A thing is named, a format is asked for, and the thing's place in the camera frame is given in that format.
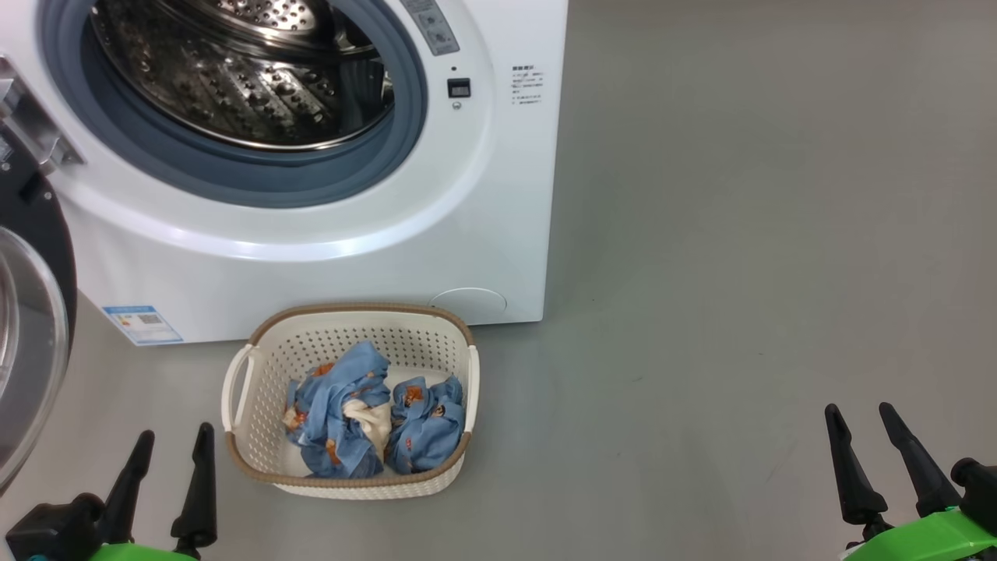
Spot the metal door hinge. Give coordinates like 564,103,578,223
0,56,85,176

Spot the black washing machine door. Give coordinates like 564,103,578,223
0,125,79,496

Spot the blue garment with orange print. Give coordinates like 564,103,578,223
384,376,467,475

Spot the round white filter cover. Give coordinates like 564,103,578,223
428,287,509,320

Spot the white front-load washing machine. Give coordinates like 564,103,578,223
0,0,569,346

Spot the grey rim warning sticker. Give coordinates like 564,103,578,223
400,0,460,57

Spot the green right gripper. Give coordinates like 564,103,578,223
824,402,997,561

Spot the small printed text sticker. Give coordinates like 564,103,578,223
510,65,544,106

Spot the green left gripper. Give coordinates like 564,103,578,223
90,422,218,561

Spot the blue garment with cream lining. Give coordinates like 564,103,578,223
283,340,393,478

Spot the blue energy label sticker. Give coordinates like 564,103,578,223
103,305,185,346

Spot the cream perforated laundry basket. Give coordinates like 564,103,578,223
221,302,481,500

